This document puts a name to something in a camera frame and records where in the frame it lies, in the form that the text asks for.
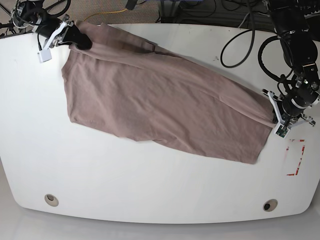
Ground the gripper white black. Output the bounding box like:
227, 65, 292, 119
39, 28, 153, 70
34, 14, 92, 63
261, 89, 316, 138

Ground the mauve brown T-shirt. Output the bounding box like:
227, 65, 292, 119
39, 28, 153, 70
61, 21, 274, 164

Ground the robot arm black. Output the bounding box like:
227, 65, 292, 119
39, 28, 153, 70
258, 0, 320, 138
10, 0, 93, 63

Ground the red tape rectangle marker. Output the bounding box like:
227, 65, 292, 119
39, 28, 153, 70
283, 139, 306, 176

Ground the yellow floor cable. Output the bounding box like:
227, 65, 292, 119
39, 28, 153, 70
80, 7, 129, 27

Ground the right table cable grommet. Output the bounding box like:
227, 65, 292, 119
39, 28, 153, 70
263, 199, 278, 212

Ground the table cable grommet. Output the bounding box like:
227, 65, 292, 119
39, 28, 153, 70
263, 199, 278, 212
44, 194, 59, 207

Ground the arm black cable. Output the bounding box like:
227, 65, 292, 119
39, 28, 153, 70
219, 0, 256, 69

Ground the left table cable grommet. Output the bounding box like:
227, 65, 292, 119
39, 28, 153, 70
44, 194, 59, 207

